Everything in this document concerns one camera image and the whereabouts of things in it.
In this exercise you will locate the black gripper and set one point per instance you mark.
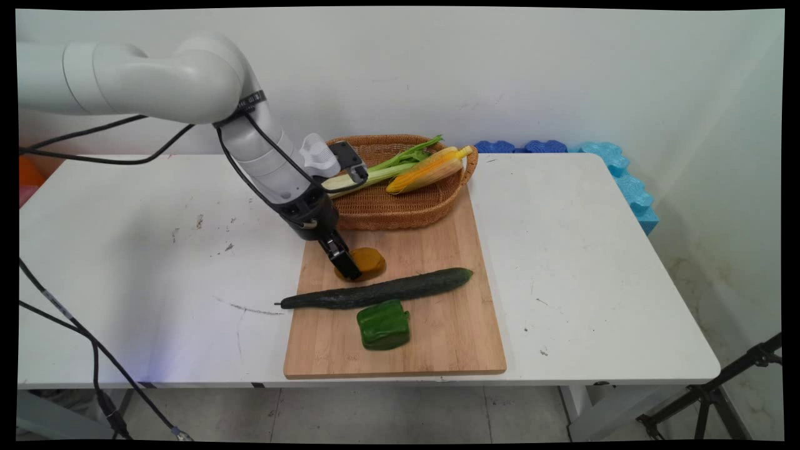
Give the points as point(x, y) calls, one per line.
point(309, 215)

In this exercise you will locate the orange yellow round vegetable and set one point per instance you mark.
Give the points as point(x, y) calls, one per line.
point(370, 261)

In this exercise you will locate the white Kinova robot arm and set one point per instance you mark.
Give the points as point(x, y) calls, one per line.
point(187, 81)

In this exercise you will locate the long dark green cucumber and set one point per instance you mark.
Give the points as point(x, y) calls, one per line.
point(381, 290)

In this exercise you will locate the woven wicker basket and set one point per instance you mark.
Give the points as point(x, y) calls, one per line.
point(400, 209)

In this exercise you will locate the green bell pepper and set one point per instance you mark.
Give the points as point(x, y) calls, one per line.
point(383, 326)

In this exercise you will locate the green white celery stalk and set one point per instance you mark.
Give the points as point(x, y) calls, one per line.
point(387, 165)

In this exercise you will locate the wooden cutting board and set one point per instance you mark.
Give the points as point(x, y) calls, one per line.
point(406, 350)

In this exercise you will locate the yellow corn cob with husk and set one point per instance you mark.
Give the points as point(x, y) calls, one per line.
point(425, 172)

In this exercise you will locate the dark blue foam piece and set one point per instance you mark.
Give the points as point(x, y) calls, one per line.
point(494, 147)
point(545, 146)

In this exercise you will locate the light blue foam mat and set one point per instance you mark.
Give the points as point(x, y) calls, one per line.
point(631, 187)

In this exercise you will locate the white table leg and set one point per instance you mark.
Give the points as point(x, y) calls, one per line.
point(600, 412)

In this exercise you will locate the orange red object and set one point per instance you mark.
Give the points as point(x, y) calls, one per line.
point(34, 178)

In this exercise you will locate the grey table leg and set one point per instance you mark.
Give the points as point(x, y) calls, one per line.
point(62, 415)

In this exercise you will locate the black tripod stand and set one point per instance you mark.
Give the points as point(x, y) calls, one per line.
point(712, 394)

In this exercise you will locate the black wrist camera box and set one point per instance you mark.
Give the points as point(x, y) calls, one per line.
point(350, 159)

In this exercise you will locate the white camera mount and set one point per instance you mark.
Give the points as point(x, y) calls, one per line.
point(319, 156)

